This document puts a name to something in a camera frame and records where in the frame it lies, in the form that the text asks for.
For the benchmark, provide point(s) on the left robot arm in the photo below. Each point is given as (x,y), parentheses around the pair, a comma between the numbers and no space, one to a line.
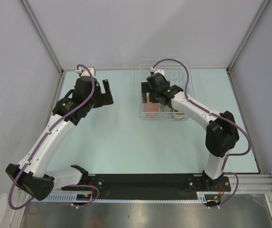
(30,174)

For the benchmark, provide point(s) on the white cable duct left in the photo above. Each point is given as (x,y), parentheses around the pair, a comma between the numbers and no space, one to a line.
(59,197)

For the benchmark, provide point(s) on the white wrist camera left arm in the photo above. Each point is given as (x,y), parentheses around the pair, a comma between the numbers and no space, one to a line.
(84,72)

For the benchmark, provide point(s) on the green cup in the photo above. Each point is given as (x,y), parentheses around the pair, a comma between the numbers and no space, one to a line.
(165,108)

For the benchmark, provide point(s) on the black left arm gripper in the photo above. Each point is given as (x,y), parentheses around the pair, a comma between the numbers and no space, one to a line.
(105,98)

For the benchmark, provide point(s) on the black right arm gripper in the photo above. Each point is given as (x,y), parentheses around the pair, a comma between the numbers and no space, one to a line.
(146,88)

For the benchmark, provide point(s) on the white cable duct right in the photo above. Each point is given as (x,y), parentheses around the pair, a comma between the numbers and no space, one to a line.
(209,196)

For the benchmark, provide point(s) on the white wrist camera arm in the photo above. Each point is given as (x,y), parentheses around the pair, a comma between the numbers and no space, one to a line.
(154,71)
(84,72)

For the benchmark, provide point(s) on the pink cup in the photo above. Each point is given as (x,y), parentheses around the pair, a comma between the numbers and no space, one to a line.
(150,107)

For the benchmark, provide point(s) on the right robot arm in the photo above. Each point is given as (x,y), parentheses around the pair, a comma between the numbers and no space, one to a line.
(221,134)

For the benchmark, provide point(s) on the aluminium frame rail front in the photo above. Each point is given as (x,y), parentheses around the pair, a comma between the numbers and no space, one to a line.
(240,184)

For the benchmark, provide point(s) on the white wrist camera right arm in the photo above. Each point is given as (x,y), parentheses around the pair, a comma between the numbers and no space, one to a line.
(154,71)

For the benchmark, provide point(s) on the white cable duct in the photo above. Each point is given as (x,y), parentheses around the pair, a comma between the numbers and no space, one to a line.
(59,197)
(209,196)

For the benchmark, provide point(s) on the beige cup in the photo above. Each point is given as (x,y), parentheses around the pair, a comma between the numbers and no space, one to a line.
(178,115)

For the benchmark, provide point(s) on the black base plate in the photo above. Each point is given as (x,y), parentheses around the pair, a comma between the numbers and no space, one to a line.
(182,186)

